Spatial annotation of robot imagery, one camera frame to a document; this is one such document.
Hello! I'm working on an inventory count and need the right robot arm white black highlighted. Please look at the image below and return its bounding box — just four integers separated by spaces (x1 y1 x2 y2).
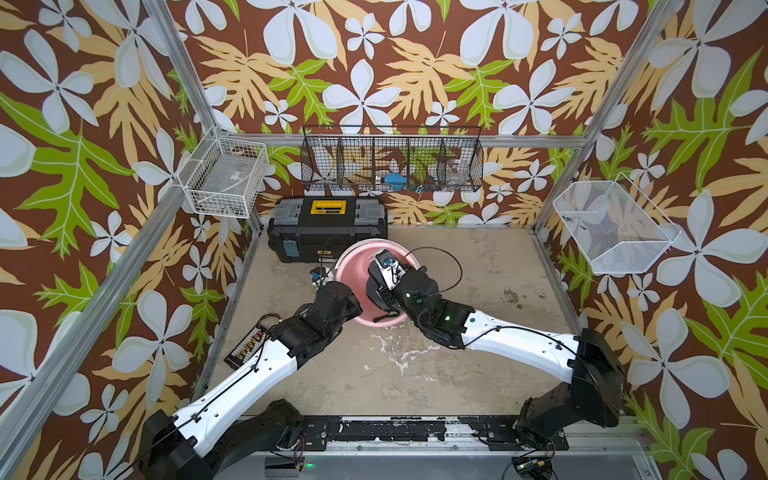
366 250 626 449

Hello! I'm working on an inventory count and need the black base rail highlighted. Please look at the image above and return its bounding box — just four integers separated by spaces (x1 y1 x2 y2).
301 415 533 451

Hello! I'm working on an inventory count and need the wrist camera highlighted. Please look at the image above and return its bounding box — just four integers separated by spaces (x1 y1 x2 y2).
310 266 333 288
375 249 405 290

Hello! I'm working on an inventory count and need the black screwdriver bit case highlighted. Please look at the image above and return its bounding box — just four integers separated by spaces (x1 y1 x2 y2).
224 313 281 370

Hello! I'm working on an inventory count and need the white wire basket right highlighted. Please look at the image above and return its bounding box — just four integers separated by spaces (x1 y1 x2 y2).
553 174 682 275

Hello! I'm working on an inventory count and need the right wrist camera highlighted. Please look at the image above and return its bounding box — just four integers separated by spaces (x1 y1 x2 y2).
375 249 405 290

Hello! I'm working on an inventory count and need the white wire basket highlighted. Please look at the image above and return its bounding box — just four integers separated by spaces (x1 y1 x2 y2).
553 174 682 275
179 128 270 219

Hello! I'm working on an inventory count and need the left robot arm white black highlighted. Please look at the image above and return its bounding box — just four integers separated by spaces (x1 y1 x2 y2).
133 281 362 479

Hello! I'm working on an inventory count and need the white wire basket left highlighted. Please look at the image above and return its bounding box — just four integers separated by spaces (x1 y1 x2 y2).
179 128 270 219

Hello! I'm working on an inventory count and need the pink plastic bucket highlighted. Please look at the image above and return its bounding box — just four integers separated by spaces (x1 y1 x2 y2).
334 238 420 328

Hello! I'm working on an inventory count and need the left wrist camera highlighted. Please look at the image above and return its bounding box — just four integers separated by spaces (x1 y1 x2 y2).
310 266 333 288

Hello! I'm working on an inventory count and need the blue item in basket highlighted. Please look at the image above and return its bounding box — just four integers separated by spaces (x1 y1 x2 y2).
384 173 408 190

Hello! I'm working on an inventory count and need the black yellow toolbox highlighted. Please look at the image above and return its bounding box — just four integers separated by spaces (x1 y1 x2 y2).
267 197 388 263

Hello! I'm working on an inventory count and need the black wire basket rear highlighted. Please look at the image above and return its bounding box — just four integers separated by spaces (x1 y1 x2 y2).
298 124 485 193

